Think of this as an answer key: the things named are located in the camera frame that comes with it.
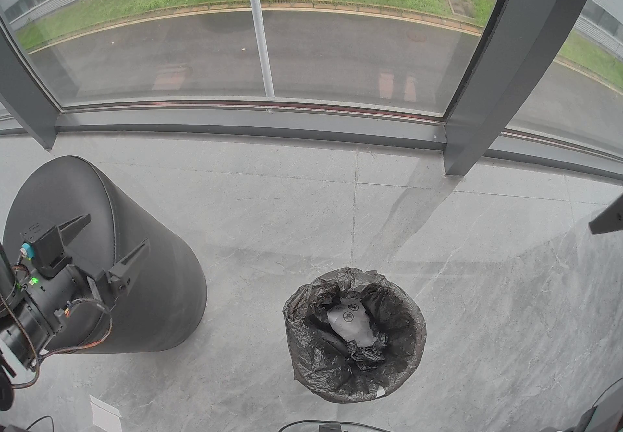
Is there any black plastic bag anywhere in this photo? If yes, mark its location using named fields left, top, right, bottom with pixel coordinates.
left=283, top=267, right=427, bottom=404

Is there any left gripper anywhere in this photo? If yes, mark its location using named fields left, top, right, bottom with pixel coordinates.
left=22, top=213, right=151, bottom=348

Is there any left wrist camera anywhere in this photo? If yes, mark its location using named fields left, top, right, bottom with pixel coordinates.
left=18, top=221, right=66, bottom=277

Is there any clear printed wrapper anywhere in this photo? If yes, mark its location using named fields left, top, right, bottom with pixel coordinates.
left=327, top=296, right=378, bottom=345

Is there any window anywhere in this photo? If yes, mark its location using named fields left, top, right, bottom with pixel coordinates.
left=0, top=0, right=623, bottom=183

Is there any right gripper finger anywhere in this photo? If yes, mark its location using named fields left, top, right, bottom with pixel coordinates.
left=588, top=194, right=623, bottom=236

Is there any dark grey round chair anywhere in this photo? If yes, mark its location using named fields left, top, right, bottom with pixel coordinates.
left=2, top=155, right=207, bottom=354

